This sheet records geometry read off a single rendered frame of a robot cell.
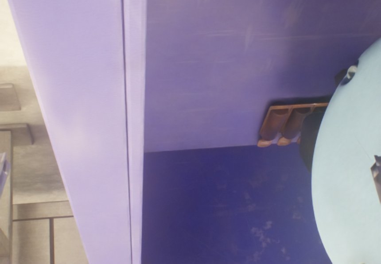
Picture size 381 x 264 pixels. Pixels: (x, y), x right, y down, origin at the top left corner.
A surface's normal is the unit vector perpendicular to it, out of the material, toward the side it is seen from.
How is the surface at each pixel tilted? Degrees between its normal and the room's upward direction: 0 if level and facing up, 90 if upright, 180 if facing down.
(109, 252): 0
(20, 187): 0
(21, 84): 0
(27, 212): 90
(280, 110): 90
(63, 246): 90
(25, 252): 90
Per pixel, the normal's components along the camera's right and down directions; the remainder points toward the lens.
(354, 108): -0.85, -0.22
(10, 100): 0.11, 0.90
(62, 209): 0.08, -0.43
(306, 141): -0.99, 0.07
